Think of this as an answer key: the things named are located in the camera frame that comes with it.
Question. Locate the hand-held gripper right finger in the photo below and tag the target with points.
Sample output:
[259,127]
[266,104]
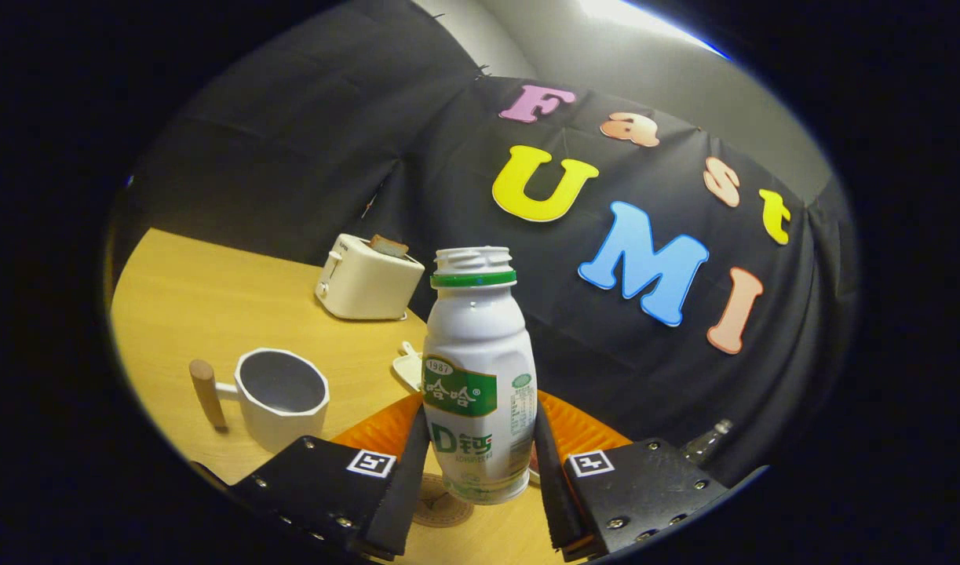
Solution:
[554,494]

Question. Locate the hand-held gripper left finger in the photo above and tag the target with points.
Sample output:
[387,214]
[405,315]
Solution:
[401,494]

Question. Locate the round wooden coaster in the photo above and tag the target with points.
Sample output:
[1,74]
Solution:
[440,510]

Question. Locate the white juice bottle green label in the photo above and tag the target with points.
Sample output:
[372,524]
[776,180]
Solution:
[472,337]

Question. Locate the clear plastic water bottle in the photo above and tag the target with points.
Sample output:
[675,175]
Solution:
[703,443]

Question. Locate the round white plate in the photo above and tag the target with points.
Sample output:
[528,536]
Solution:
[532,473]

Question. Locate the white divided dish with beans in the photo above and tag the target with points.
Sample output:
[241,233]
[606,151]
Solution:
[409,369]

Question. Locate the cream toaster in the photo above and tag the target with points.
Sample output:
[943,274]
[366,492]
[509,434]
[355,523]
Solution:
[362,286]

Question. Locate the toast slice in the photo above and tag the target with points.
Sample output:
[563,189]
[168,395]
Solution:
[389,246]

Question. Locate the wooden table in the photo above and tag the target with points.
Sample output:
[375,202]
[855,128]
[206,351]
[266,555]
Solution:
[213,298]

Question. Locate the black backdrop cloth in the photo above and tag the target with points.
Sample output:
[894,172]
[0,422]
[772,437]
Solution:
[330,118]

